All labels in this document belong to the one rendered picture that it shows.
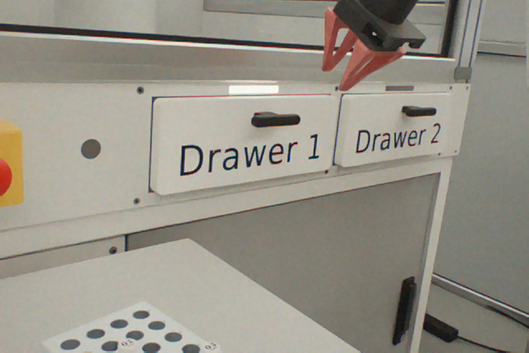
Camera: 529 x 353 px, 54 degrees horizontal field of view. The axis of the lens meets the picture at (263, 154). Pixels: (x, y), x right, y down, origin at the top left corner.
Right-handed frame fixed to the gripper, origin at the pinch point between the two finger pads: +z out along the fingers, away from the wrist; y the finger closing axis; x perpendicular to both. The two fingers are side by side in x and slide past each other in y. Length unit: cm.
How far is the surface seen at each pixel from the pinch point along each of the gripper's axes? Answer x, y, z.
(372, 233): -27.5, -7.0, 31.9
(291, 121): 1.8, 0.9, 8.2
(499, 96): -153, 33, 41
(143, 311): 29.4, -16.2, 9.2
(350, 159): -15.1, -0.5, 16.6
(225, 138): 9.2, 2.8, 12.2
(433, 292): -142, -7, 115
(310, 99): -5.0, 4.9, 8.5
